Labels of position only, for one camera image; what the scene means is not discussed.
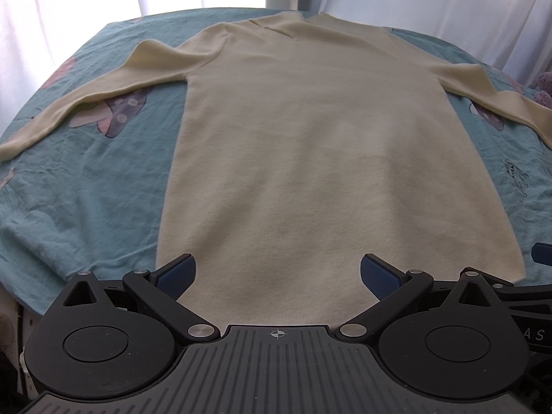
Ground cream knit sweater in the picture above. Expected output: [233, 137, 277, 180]
[1, 12, 551, 328]

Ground teal printed bed sheet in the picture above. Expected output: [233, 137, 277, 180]
[0, 7, 552, 316]

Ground purple plush toy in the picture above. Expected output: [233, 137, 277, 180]
[534, 71, 552, 108]

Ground white sheer curtain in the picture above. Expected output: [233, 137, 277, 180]
[1, 0, 551, 126]

